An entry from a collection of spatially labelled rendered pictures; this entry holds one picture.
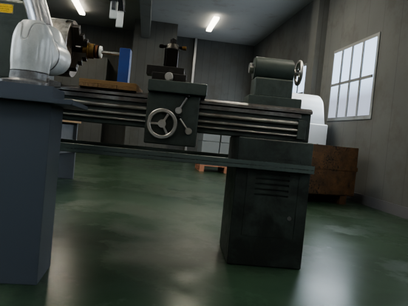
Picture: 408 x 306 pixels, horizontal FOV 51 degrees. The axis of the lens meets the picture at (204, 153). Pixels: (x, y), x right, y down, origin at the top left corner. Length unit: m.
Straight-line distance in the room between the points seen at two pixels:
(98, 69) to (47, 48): 9.53
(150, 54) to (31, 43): 9.06
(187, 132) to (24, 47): 0.85
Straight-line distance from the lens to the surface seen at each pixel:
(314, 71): 7.55
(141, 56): 10.90
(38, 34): 1.94
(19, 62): 1.92
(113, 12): 1.88
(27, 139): 1.84
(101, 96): 2.39
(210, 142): 8.34
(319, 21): 7.73
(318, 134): 6.51
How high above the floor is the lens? 0.66
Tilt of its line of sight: 2 degrees down
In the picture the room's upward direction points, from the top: 6 degrees clockwise
